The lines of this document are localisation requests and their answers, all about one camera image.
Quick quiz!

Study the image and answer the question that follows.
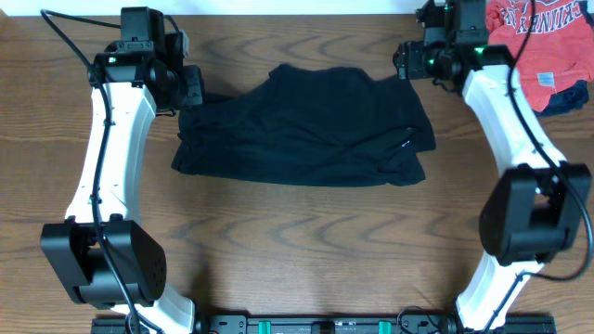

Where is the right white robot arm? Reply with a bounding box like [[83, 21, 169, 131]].
[[393, 0, 593, 333]]

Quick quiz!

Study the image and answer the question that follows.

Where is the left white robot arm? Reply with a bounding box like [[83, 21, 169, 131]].
[[40, 6, 208, 333]]

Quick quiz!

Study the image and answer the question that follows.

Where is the black t-shirt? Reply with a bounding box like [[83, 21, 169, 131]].
[[171, 64, 436, 187]]

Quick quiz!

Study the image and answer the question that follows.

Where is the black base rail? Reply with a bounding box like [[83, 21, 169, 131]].
[[90, 311, 557, 334]]

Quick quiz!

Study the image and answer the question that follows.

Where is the navy blue garment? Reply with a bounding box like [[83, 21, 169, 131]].
[[536, 80, 589, 117]]

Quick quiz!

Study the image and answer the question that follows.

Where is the red printed t-shirt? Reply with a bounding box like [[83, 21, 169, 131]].
[[485, 0, 593, 113]]

